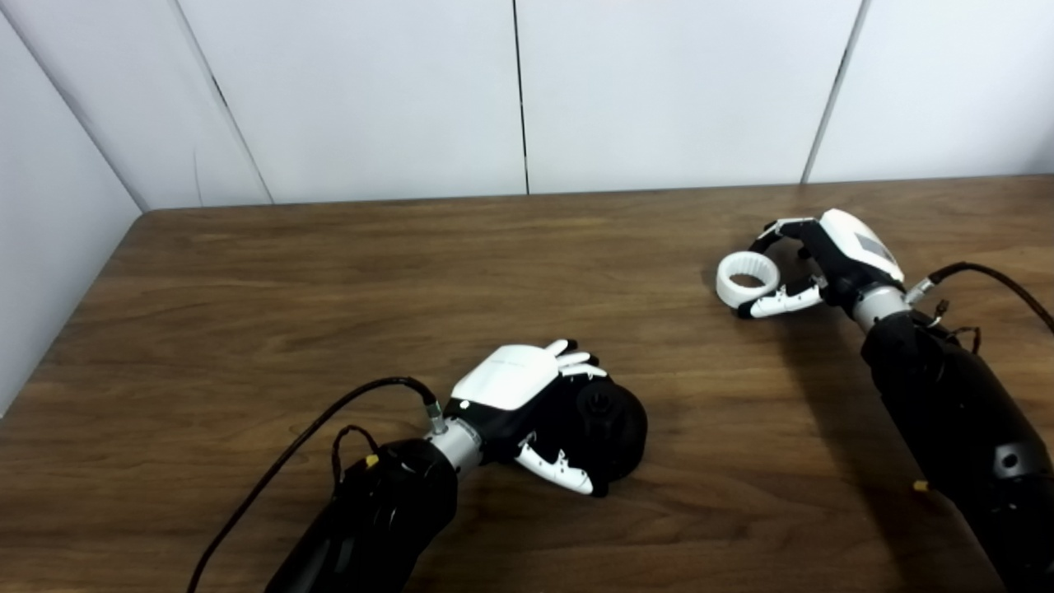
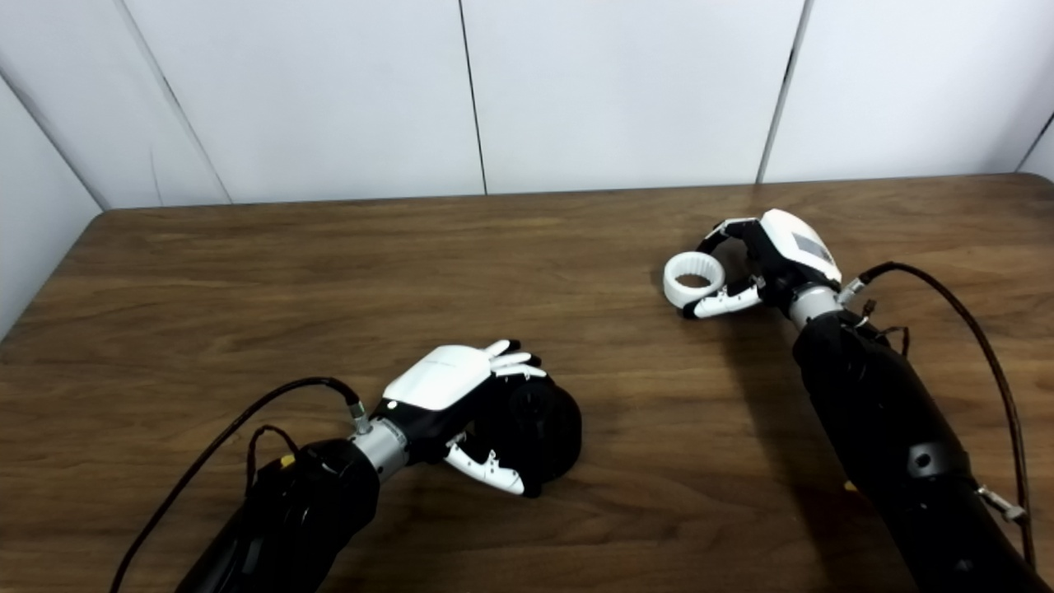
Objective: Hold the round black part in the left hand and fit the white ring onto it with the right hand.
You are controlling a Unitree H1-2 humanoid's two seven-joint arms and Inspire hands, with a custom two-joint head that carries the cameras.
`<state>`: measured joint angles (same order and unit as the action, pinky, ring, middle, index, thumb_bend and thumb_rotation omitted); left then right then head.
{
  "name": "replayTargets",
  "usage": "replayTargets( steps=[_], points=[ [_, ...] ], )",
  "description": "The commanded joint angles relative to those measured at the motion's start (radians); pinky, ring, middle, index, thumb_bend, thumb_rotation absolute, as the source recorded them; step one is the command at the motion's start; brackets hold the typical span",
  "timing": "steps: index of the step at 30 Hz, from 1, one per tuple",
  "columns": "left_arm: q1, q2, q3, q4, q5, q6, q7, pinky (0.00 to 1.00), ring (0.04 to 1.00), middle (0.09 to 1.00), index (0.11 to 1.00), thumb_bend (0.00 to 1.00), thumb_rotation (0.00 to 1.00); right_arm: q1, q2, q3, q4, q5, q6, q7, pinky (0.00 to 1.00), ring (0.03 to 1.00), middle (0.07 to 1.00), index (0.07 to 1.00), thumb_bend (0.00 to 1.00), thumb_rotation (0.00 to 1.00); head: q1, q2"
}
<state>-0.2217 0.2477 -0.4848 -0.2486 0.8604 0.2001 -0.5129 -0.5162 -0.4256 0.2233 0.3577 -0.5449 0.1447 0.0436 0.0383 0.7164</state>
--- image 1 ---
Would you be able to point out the white and black right hand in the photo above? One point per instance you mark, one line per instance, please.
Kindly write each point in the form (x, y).
(848, 247)

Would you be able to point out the white and black left hand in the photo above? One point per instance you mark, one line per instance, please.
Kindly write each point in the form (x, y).
(506, 379)

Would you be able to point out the round black part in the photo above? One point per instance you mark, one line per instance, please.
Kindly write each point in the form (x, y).
(617, 432)

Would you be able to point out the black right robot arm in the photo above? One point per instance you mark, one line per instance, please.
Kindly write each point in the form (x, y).
(963, 420)

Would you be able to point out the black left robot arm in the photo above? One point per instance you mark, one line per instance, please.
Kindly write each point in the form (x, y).
(379, 515)

